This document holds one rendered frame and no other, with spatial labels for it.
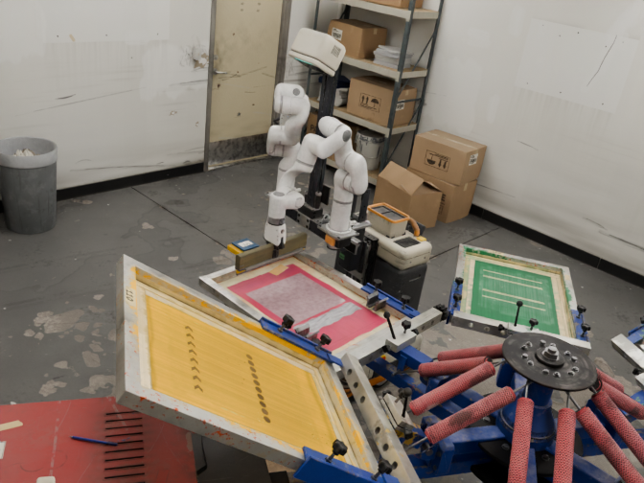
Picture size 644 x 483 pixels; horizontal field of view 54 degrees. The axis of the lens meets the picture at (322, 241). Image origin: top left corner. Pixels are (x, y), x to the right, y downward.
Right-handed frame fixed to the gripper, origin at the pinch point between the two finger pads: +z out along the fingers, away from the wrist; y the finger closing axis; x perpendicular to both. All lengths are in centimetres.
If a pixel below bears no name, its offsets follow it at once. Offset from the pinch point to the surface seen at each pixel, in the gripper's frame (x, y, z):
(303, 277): -14.9, -6.9, 14.8
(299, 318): 10.9, -31.1, 14.7
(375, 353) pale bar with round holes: 11, -72, 8
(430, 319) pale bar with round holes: -25, -72, 7
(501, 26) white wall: -380, 120, -71
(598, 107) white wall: -380, 12, -24
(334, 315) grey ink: -2.6, -39.1, 14.1
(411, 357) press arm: 3, -83, 7
